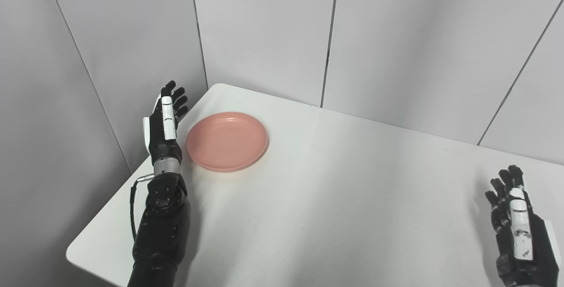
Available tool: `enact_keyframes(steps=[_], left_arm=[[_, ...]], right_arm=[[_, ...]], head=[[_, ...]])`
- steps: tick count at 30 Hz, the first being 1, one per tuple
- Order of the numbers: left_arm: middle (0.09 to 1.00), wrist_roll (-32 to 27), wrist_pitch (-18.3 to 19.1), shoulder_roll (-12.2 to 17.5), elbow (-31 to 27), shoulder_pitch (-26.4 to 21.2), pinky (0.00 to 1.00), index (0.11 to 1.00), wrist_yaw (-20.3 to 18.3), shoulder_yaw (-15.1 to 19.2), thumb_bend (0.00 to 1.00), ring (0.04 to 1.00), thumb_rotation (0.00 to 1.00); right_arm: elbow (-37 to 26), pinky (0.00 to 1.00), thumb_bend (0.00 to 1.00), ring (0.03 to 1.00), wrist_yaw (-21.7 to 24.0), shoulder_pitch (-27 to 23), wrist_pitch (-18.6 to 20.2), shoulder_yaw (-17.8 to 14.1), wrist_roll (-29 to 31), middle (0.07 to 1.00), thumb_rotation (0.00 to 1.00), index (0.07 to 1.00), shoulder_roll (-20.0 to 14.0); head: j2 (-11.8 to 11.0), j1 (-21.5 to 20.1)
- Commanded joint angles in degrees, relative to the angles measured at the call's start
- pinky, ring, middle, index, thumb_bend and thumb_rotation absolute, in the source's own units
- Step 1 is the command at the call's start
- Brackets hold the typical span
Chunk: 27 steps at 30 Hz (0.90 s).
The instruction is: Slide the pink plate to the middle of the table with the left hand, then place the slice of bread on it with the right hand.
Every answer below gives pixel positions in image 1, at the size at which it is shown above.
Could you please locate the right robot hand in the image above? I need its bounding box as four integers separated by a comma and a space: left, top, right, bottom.
485, 165, 562, 287

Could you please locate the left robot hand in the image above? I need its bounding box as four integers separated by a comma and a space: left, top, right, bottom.
143, 80, 189, 167

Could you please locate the pink plate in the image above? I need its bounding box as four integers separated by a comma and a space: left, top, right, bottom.
186, 112, 269, 172

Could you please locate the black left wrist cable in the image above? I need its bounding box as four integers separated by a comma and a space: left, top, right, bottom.
130, 173, 155, 242

